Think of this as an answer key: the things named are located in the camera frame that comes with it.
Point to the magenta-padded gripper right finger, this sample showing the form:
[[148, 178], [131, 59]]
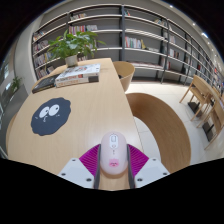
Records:
[[151, 171]]

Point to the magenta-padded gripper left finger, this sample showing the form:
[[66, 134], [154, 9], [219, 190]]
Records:
[[75, 171]]

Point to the pale pink computer mouse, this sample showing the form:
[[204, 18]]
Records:
[[114, 153]]

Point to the dark fuzzy-creature mouse pad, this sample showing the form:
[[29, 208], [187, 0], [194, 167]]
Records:
[[48, 121]]

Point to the thick book red-lettered spine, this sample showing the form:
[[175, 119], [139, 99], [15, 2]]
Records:
[[76, 81]]

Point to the black hardcover book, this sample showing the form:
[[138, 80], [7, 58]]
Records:
[[45, 84]]

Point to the white illustrated cover book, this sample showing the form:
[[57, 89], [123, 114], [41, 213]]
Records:
[[80, 70]]

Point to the small green floor plant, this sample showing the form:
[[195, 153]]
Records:
[[15, 83]]

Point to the green potted plant white pot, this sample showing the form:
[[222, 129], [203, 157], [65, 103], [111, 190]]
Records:
[[71, 43]]

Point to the grey bookshelf unit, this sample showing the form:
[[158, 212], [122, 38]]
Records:
[[143, 28]]

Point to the ceiling lights group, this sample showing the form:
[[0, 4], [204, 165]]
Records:
[[204, 34]]

